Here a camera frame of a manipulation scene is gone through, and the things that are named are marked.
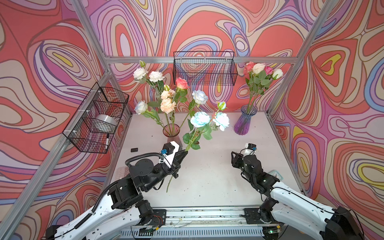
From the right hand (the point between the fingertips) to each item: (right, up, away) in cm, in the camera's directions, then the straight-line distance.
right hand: (234, 156), depth 84 cm
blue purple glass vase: (+11, +18, +21) cm, 29 cm away
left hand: (-26, +7, -25) cm, 37 cm away
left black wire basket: (-73, +17, -11) cm, 76 cm away
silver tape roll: (-66, +19, -14) cm, 70 cm away
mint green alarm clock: (+25, -11, +3) cm, 28 cm away
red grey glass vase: (-36, +14, +3) cm, 39 cm away
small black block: (-63, +1, +15) cm, 65 cm away
